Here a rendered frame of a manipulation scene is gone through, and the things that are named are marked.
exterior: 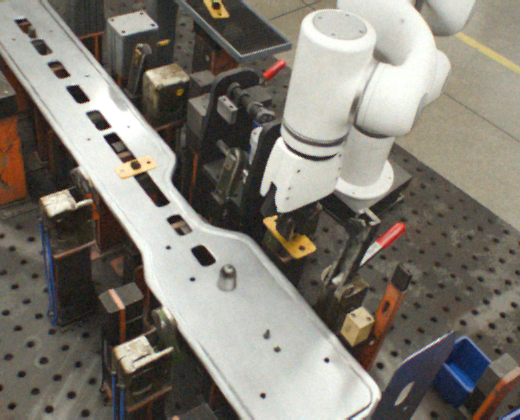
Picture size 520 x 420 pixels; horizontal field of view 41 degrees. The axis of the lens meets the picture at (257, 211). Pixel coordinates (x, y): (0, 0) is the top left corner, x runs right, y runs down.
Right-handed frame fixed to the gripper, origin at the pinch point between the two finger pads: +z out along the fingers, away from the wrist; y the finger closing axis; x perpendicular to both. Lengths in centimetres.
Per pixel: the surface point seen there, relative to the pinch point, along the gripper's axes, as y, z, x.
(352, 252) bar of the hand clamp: -15.1, 14.3, 0.6
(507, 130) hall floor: -224, 128, -86
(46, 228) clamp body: 22, 27, -39
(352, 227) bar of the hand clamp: -12.6, 6.6, 0.9
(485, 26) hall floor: -290, 128, -160
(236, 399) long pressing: 10.8, 28.1, 7.6
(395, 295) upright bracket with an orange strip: -15.0, 13.7, 11.2
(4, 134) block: 17, 35, -76
